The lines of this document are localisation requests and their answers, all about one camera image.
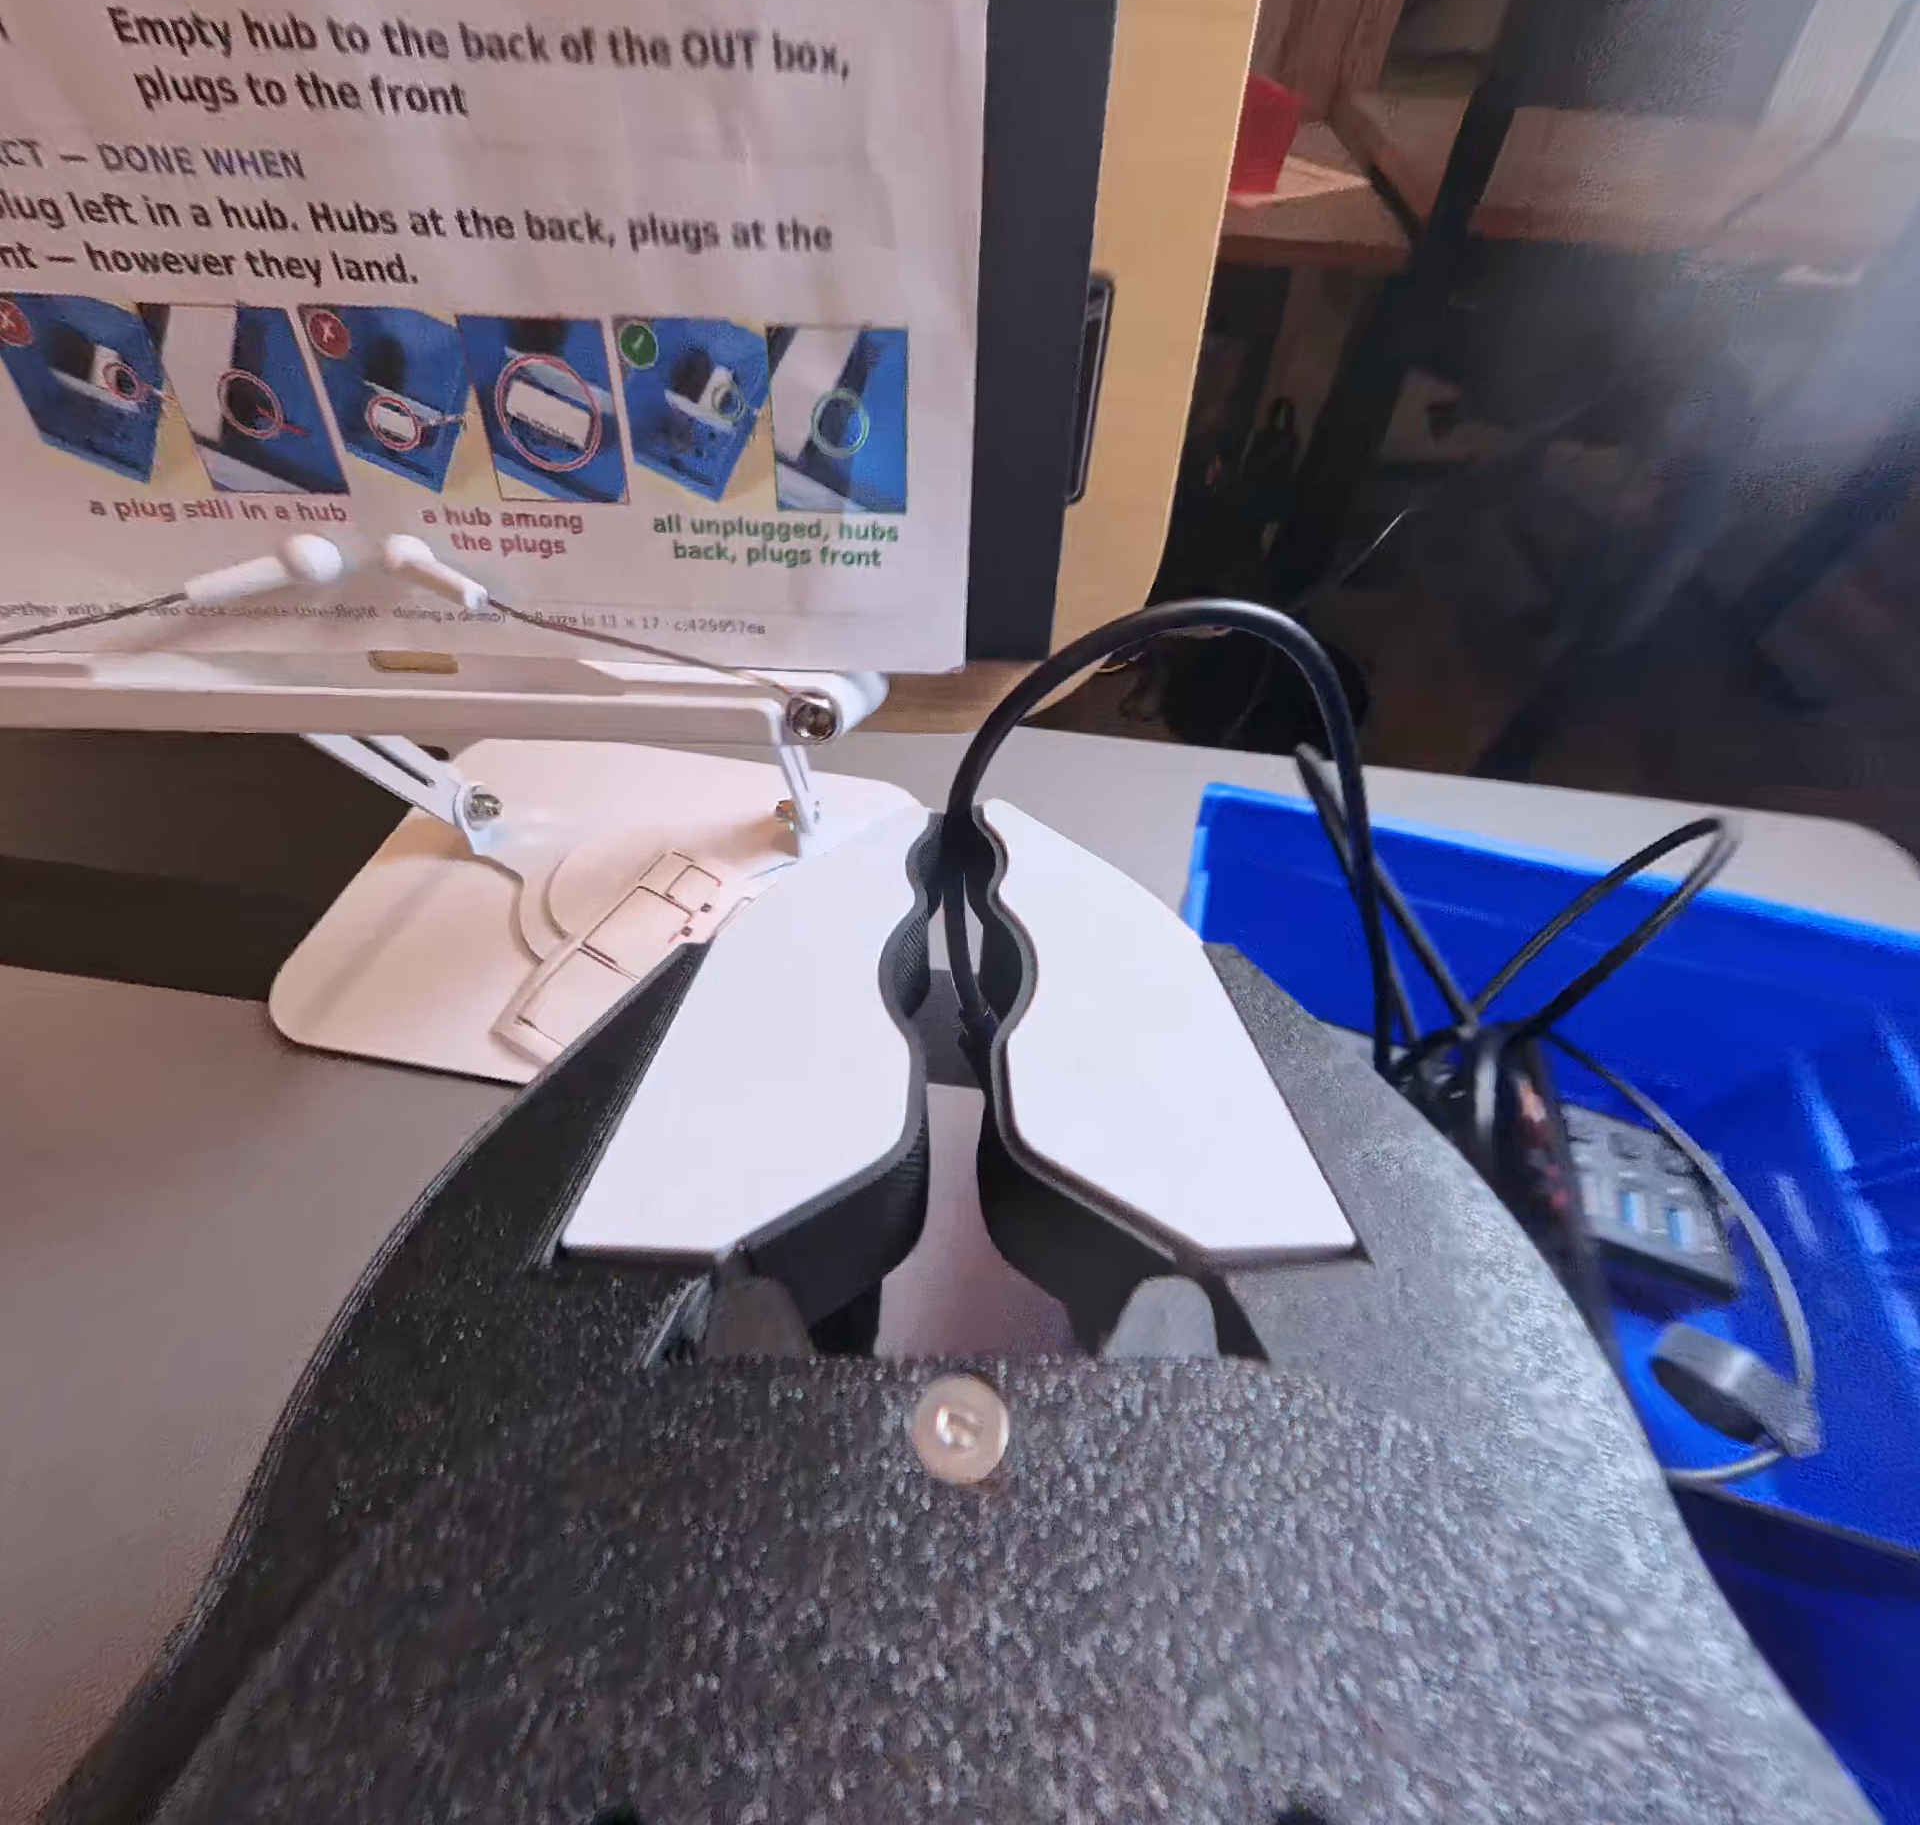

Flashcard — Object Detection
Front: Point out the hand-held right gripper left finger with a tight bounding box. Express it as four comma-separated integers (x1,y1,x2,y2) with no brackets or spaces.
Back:
557,815,946,1275

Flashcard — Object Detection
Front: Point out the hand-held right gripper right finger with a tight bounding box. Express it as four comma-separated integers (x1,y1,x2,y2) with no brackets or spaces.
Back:
975,798,1367,1335

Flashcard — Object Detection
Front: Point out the black usb hub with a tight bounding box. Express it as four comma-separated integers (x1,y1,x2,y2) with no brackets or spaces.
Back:
1551,1100,1745,1297

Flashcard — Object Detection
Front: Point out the black hub cable with strap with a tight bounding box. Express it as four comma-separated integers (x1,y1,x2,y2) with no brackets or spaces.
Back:
1296,741,1823,1484

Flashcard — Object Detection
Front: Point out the blue plastic bin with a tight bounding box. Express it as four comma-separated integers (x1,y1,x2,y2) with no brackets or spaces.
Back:
1183,782,1920,1825

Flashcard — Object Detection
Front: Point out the white stand with printed tags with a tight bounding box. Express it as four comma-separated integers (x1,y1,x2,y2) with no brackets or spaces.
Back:
0,532,934,1085

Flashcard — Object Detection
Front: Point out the printed poster board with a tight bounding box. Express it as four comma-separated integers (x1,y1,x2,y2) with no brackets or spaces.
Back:
0,0,1280,675

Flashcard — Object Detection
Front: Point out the red felt basket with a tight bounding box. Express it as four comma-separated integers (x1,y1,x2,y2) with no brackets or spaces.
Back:
1233,72,1306,195

